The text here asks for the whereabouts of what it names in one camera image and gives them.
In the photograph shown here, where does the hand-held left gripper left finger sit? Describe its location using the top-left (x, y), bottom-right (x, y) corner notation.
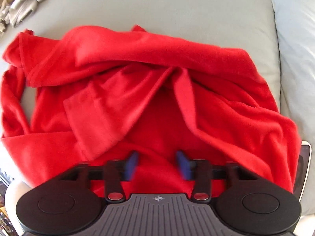
top-left (59, 151), bottom-right (139, 203)

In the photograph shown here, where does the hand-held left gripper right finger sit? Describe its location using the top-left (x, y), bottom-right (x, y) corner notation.
top-left (175, 150), bottom-right (256, 203)

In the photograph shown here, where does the blue patterned rug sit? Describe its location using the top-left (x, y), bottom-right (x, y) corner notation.
top-left (0, 167), bottom-right (15, 236)

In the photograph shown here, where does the white-edged tablet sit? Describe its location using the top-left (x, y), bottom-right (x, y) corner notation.
top-left (294, 141), bottom-right (312, 201)

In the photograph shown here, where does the pale blue pillow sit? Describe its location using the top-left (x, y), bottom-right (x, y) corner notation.
top-left (271, 0), bottom-right (315, 142)

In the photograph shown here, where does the crumpled grey cloth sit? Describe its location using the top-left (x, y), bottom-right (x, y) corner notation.
top-left (0, 0), bottom-right (64, 29)

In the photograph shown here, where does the red shirt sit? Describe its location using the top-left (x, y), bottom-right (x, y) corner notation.
top-left (0, 25), bottom-right (303, 201)

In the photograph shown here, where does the grey sofa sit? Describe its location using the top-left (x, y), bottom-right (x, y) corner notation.
top-left (0, 0), bottom-right (306, 177)

